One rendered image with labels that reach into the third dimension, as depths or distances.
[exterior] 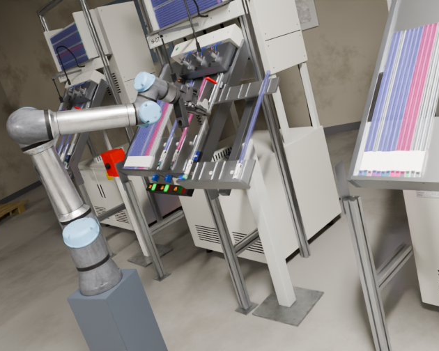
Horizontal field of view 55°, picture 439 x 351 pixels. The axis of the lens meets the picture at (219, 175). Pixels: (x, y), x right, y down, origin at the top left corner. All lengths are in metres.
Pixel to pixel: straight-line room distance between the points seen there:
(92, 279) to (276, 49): 1.45
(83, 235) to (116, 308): 0.27
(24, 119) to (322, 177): 1.68
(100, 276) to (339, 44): 3.68
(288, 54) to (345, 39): 2.30
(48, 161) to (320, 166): 1.54
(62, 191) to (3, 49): 5.58
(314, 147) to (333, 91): 2.29
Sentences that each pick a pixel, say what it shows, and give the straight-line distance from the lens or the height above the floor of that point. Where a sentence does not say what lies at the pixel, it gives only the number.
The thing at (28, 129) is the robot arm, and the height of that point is 1.13.
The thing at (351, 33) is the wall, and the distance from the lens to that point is 4.61.
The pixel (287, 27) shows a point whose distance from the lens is 2.39.
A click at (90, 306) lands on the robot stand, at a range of 1.55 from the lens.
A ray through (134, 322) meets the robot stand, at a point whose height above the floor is 0.40.
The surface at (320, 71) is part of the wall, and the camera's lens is 4.70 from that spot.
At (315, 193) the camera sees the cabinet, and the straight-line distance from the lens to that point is 2.49.
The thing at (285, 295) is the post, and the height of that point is 0.07.
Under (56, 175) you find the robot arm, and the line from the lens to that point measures 1.57.
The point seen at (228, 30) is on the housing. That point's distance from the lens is 2.14.
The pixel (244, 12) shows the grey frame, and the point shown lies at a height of 1.32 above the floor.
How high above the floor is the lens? 1.19
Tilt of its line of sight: 16 degrees down
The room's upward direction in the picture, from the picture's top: 17 degrees counter-clockwise
